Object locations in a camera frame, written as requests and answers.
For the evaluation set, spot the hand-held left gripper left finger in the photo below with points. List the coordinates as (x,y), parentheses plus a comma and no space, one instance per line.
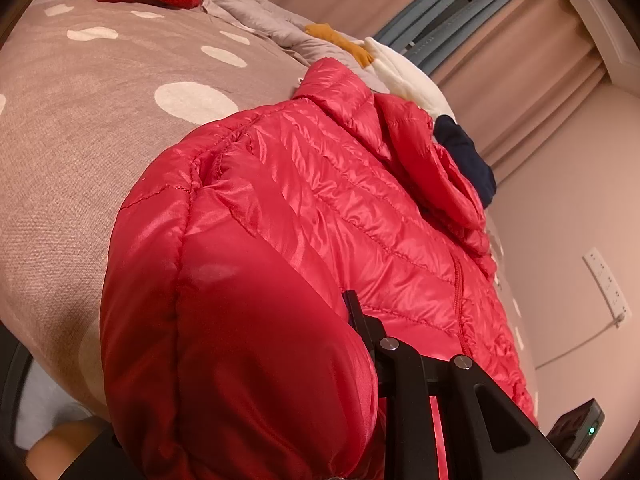
(95,460)

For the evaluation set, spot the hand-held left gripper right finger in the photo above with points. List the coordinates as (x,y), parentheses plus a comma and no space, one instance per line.
(400,375)

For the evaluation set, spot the pink-red hooded puffer jacket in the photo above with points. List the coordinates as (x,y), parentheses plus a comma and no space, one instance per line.
(300,200)

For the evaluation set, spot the person's bare leg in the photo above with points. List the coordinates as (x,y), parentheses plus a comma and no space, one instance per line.
(60,450)

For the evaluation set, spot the white plug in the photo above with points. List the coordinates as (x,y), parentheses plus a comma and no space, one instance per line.
(620,319)

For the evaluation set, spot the navy blue garment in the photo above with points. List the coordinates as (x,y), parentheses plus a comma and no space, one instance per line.
(470,160)

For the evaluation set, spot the white plush goose toy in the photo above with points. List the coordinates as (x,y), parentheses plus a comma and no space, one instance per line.
(410,77)

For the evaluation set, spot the blue curtain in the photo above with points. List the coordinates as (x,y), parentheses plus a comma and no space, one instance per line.
(450,20)

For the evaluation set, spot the grey quilt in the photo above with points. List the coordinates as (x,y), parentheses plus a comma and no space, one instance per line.
(260,15)

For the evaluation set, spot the white wall power strip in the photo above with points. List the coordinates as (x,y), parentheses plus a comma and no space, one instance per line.
(607,285)

